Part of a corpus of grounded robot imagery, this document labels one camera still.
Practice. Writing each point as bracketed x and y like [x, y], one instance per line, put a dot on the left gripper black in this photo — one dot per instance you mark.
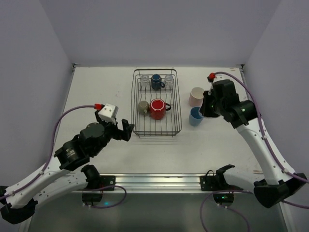
[118, 130]

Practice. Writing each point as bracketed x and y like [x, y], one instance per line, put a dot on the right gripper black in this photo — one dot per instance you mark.
[207, 106]

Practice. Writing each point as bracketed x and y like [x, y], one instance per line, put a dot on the light blue cup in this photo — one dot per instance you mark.
[195, 116]

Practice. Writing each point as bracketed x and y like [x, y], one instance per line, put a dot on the pink mug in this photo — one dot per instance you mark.
[196, 97]

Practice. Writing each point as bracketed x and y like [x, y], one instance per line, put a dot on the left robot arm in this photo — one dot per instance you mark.
[68, 170]

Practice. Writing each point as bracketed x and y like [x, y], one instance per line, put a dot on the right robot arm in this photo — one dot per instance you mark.
[280, 180]

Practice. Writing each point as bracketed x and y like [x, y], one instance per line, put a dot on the beige mug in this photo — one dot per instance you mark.
[143, 108]

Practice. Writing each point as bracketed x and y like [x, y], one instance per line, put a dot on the red mug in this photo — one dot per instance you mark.
[158, 109]

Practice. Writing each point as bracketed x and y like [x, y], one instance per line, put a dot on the right clear glass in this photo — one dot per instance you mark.
[169, 81]

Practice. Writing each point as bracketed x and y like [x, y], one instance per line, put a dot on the clear glass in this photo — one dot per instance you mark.
[169, 81]
[144, 81]

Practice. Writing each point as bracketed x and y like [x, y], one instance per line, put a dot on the left clear glass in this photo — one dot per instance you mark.
[144, 81]

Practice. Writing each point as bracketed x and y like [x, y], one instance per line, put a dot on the dark blue mug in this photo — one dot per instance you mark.
[156, 82]

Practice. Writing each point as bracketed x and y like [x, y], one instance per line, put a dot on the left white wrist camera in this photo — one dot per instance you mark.
[108, 113]

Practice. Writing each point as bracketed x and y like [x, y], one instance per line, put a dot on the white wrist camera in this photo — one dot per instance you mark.
[108, 113]
[212, 79]

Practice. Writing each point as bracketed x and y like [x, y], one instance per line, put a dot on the wire dish rack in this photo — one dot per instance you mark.
[146, 126]

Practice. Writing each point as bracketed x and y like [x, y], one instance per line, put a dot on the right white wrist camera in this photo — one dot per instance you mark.
[212, 79]

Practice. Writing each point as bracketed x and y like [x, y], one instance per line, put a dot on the aluminium mounting rail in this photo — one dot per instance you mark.
[181, 183]

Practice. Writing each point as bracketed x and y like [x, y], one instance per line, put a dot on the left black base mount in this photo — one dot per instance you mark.
[103, 181]

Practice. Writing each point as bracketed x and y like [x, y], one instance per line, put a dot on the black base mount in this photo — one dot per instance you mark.
[103, 181]
[213, 181]

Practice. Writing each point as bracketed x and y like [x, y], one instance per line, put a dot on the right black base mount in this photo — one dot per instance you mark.
[213, 181]

